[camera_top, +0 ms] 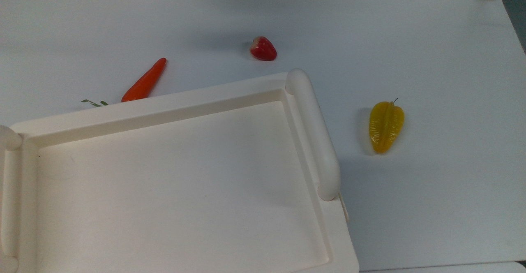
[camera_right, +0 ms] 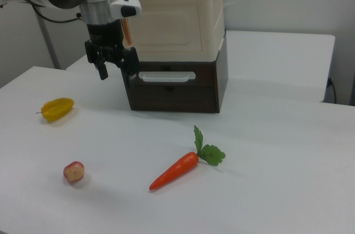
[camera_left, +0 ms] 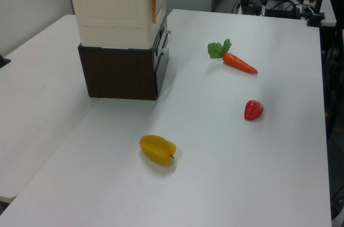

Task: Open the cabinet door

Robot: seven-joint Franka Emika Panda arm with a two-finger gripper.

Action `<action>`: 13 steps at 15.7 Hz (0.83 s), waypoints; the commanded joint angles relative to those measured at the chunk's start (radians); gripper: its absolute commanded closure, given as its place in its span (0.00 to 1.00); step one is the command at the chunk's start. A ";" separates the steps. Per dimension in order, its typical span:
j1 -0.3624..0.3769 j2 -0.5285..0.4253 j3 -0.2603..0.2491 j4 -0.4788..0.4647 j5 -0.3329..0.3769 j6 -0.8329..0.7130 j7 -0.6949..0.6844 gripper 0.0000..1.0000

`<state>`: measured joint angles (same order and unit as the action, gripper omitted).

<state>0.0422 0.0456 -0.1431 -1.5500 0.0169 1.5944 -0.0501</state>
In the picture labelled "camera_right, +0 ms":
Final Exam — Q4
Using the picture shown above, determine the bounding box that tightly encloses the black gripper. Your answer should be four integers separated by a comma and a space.
84, 21, 140, 80

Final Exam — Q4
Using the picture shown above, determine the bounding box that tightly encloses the cream cabinet door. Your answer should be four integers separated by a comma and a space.
125, 2, 209, 53

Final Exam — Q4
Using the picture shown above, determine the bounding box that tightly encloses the cream plastic cabinet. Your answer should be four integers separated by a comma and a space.
113, 0, 226, 63

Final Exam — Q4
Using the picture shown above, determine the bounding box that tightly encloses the dark brown drawer box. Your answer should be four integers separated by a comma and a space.
120, 30, 230, 114

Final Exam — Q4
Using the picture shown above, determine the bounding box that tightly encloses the yellow toy starfruit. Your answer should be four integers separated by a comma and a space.
35, 97, 75, 123

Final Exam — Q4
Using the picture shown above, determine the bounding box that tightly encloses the red toy apple piece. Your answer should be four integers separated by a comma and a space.
63, 161, 85, 182

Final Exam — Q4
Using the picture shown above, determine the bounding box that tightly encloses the orange toy carrot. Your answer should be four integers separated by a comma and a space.
149, 125, 226, 191

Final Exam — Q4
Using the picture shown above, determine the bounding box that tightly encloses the orange door handle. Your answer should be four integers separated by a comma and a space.
123, 18, 133, 45

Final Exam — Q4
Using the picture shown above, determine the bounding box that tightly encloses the white drawer handle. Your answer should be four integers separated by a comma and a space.
138, 70, 196, 83

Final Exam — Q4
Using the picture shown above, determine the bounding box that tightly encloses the grey metal post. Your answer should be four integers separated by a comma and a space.
37, 9, 62, 70

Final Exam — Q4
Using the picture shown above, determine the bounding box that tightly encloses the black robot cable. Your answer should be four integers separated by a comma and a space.
31, 3, 83, 23

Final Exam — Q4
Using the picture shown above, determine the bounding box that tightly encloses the black wall cable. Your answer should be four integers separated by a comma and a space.
328, 77, 338, 104

